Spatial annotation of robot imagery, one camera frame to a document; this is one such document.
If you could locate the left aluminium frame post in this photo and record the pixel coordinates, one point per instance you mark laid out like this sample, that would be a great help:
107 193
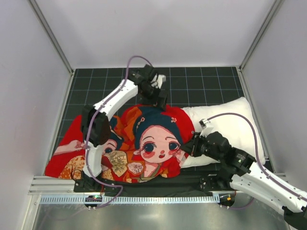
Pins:
41 18

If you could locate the aluminium front rail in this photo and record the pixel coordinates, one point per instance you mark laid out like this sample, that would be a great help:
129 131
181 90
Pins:
48 184

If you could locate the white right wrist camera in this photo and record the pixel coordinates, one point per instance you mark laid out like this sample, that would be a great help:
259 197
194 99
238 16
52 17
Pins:
207 127

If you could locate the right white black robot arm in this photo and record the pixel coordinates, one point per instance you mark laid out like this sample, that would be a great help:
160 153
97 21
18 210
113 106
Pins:
240 171

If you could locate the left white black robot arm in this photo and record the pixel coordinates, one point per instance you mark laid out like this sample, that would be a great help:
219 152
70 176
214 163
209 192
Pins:
95 125

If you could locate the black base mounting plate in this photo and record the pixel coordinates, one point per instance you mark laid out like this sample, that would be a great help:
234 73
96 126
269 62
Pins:
166 192

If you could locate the red cartoon print pillowcase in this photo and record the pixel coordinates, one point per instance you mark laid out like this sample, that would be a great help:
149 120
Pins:
144 143

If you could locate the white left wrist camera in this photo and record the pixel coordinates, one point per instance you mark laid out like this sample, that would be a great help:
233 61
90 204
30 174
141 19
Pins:
158 81

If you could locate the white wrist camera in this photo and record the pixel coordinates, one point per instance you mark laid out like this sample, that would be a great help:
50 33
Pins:
207 127
158 81

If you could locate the black grid cutting mat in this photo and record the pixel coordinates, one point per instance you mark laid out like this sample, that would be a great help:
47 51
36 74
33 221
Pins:
187 87

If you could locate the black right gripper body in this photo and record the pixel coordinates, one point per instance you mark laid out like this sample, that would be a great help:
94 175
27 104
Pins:
195 145

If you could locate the right aluminium frame post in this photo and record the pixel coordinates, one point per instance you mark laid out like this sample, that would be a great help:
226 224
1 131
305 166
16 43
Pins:
261 32

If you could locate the aluminium frame post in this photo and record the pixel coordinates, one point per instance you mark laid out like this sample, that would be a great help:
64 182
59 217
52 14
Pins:
41 18
261 32

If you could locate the white slotted cable duct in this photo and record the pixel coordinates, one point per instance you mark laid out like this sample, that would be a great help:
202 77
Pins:
96 199

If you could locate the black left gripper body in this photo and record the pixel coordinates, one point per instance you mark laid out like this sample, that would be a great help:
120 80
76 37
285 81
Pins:
158 98

